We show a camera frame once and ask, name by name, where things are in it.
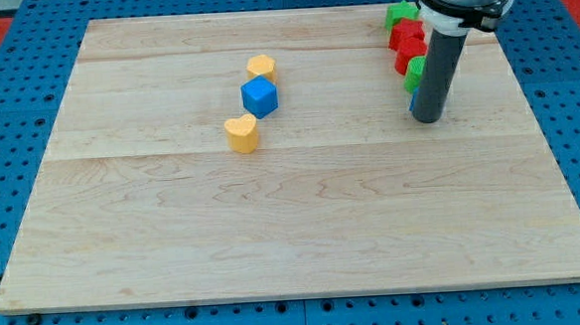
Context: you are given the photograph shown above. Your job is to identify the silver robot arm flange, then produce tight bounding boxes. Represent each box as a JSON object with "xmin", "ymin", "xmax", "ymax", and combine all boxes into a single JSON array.
[{"xmin": 416, "ymin": 0, "xmax": 514, "ymax": 37}]

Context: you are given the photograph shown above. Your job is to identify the yellow heart block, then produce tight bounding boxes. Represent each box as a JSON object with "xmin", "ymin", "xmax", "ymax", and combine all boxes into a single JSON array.
[{"xmin": 223, "ymin": 113, "xmax": 259, "ymax": 154}]

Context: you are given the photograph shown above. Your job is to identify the wooden board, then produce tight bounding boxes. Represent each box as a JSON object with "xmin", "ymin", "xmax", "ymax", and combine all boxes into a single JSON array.
[{"xmin": 0, "ymin": 5, "xmax": 580, "ymax": 315}]

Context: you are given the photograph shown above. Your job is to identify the blue cube block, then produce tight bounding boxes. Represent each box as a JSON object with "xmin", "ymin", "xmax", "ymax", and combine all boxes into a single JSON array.
[{"xmin": 240, "ymin": 76, "xmax": 279, "ymax": 119}]

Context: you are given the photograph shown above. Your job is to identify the yellow hexagon block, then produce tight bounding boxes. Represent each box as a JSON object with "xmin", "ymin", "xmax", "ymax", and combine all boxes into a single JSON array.
[{"xmin": 246, "ymin": 55, "xmax": 278, "ymax": 83}]

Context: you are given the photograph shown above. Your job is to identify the blue block behind rod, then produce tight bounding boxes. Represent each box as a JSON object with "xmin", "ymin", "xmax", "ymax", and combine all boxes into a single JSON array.
[{"xmin": 408, "ymin": 87, "xmax": 419, "ymax": 113}]

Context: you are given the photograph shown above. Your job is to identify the green round block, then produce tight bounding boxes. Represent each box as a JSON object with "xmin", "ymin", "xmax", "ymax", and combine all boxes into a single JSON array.
[{"xmin": 403, "ymin": 55, "xmax": 426, "ymax": 93}]

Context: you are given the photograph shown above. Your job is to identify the red round block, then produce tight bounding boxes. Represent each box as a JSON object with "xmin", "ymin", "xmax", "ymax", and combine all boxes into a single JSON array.
[{"xmin": 394, "ymin": 38, "xmax": 427, "ymax": 75}]

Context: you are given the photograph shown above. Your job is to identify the red star block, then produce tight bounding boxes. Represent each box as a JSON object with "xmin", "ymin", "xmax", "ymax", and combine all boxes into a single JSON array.
[{"xmin": 388, "ymin": 18, "xmax": 425, "ymax": 51}]

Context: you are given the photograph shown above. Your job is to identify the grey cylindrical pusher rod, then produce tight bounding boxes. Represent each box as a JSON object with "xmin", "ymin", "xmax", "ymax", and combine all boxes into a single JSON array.
[{"xmin": 412, "ymin": 31, "xmax": 467, "ymax": 123}]

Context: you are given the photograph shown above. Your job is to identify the green star block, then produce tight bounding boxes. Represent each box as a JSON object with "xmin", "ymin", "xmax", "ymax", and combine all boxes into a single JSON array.
[{"xmin": 385, "ymin": 0, "xmax": 418, "ymax": 32}]

